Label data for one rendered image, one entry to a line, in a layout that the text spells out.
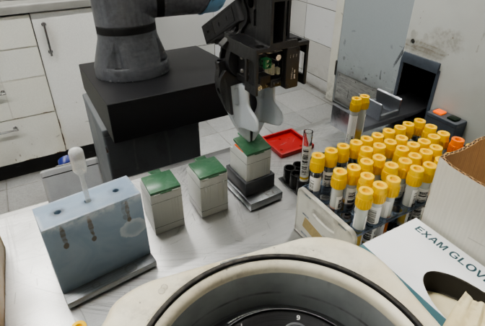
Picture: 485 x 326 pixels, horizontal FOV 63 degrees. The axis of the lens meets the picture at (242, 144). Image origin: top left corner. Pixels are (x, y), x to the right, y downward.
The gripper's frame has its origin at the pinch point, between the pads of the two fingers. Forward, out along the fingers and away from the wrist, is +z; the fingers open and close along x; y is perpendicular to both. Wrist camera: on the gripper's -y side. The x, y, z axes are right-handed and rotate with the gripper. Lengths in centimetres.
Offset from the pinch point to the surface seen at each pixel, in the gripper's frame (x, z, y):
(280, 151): 9.3, 9.0, -4.3
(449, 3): 38.3, -12.8, 0.6
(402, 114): 32.5, 5.8, 0.9
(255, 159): -0.7, 2.8, 3.1
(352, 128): 17.7, 3.5, 2.9
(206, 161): -6.4, 3.0, -0.2
